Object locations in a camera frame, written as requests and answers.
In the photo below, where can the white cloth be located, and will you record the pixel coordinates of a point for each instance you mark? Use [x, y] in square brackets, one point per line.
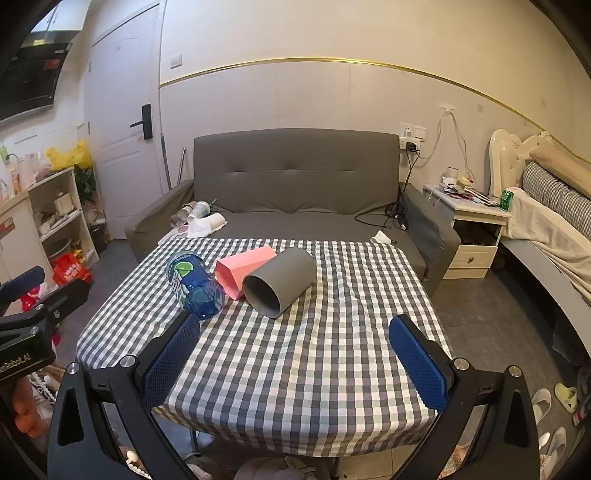
[196, 229]

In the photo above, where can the green drink can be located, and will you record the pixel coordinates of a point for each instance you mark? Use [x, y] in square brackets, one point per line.
[506, 200]

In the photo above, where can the black charger plug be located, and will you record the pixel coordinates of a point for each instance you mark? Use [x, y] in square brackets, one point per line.
[412, 147]

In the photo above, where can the beige pillow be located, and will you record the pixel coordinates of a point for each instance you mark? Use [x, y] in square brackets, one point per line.
[558, 168]

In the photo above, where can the blue plastic bottle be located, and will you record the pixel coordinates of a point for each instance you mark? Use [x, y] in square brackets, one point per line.
[194, 286]

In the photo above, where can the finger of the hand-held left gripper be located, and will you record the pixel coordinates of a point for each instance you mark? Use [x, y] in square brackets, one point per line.
[25, 279]
[64, 298]

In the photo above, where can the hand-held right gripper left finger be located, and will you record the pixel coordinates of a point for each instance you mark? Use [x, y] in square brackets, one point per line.
[170, 364]

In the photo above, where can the yellow slipper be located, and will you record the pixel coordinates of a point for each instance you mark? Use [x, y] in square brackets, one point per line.
[567, 397]

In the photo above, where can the white nightstand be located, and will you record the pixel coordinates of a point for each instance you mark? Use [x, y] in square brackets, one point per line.
[478, 230]

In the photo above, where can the crumpled white tissue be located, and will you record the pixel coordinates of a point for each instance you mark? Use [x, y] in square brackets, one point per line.
[380, 237]

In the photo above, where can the white door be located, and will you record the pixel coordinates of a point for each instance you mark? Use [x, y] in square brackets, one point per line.
[120, 152]

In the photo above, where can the white bed headboard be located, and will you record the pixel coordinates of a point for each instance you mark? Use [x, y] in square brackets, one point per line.
[505, 161]

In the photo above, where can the grey cup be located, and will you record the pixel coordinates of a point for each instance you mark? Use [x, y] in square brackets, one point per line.
[291, 277]

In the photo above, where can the grey bed frame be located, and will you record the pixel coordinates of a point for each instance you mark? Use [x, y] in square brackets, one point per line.
[545, 286]

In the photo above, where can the yellow plastic bag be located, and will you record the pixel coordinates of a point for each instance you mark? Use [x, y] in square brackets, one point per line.
[69, 157]

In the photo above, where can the cream shelf unit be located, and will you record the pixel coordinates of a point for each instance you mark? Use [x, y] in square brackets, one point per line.
[69, 217]

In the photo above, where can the white wall outlet panel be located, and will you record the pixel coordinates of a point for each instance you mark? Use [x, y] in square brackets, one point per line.
[418, 133]

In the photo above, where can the pink rectangular box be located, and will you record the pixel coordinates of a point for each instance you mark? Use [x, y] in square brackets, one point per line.
[240, 273]

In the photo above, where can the checked quilt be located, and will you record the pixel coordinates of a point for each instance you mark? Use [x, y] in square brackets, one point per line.
[554, 194]

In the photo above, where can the grey sofa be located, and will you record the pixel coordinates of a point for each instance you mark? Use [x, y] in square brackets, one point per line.
[295, 170]

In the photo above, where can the plastic cup with straw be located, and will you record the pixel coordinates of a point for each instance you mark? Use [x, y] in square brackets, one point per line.
[201, 210]

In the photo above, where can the red plastic bag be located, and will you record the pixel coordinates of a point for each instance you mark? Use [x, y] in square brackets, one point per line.
[71, 268]

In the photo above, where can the grey checked tablecloth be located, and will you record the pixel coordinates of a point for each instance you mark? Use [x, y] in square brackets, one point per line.
[300, 350]

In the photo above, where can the white paper cup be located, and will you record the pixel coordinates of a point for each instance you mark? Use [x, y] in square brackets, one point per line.
[213, 222]

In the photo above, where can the person's left hand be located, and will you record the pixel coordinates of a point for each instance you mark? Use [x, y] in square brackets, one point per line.
[23, 410]

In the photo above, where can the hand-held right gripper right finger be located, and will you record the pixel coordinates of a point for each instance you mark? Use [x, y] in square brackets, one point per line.
[418, 364]

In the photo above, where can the white slipper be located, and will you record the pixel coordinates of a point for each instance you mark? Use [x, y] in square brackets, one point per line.
[553, 445]
[541, 402]

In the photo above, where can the black range hood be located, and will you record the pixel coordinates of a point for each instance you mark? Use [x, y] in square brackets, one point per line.
[32, 78]

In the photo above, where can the beige blanket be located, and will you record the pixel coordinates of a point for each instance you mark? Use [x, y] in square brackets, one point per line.
[549, 235]

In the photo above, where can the white light switch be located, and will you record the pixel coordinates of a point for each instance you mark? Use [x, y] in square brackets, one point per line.
[176, 61]

